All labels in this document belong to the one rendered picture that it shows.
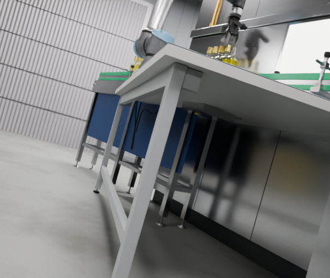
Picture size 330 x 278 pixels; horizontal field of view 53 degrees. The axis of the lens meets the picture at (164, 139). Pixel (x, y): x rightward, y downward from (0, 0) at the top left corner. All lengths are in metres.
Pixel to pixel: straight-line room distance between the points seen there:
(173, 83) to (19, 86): 4.38
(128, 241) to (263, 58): 1.45
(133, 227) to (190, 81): 0.44
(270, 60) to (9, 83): 3.97
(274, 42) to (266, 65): 0.14
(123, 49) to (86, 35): 0.58
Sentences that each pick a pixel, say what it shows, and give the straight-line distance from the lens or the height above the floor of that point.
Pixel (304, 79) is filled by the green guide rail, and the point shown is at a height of 0.93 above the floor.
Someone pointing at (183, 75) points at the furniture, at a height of 0.68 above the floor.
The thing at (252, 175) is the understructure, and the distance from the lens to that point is 1.95.
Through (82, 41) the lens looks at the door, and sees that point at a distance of 5.25.
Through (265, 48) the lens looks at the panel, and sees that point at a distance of 2.13.
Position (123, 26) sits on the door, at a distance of 5.34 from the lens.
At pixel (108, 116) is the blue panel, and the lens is 3.00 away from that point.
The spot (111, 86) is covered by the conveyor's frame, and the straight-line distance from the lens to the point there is 3.07.
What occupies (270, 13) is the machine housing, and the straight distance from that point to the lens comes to 2.28.
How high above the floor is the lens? 0.50
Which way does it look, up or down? level
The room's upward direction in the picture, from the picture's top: 16 degrees clockwise
